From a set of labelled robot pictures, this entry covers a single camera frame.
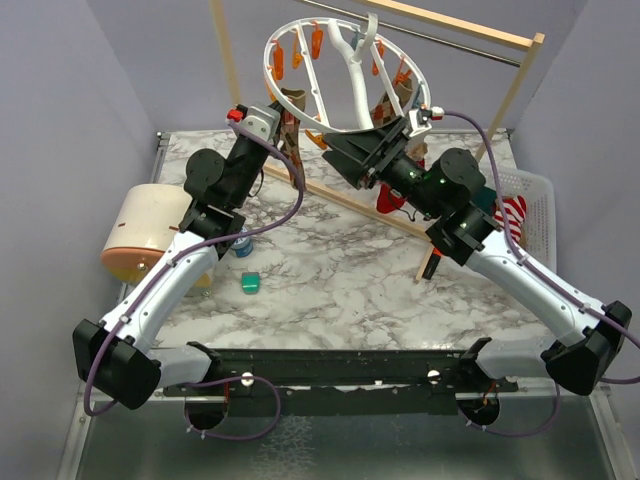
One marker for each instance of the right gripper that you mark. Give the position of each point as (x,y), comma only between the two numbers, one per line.
(386,143)

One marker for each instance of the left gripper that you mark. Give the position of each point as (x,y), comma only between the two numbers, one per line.
(238,133)

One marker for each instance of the beige argyle sock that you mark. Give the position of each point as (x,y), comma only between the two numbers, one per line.
(289,130)
(383,112)

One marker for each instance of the white round clip hanger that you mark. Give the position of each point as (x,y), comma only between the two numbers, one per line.
(344,67)

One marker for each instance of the wooden hanger rack frame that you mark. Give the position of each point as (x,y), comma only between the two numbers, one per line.
(442,194)

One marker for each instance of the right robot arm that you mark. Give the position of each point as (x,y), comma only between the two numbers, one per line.
(586,335)

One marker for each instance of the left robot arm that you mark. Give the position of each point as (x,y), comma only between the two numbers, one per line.
(114,353)

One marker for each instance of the yellow orange clothespin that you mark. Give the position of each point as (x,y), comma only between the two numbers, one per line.
(317,139)

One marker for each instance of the red beige reindeer sock front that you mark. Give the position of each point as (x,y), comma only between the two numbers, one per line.
(387,201)

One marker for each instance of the blue patterned round tin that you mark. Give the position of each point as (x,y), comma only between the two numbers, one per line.
(242,247)

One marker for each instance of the dark teal sock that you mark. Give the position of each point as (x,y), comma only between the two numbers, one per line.
(485,199)

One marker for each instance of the black orange highlighter marker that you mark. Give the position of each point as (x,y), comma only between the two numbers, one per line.
(432,264)

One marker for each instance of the teal green small box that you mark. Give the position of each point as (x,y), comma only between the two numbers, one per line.
(250,282)

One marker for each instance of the red white striped sock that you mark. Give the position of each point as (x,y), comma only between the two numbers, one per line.
(514,213)

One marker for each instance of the white plastic basket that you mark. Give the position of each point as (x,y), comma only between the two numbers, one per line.
(539,227)

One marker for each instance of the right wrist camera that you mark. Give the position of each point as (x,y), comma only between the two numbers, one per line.
(420,119)

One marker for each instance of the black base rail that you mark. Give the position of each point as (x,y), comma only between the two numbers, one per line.
(342,382)

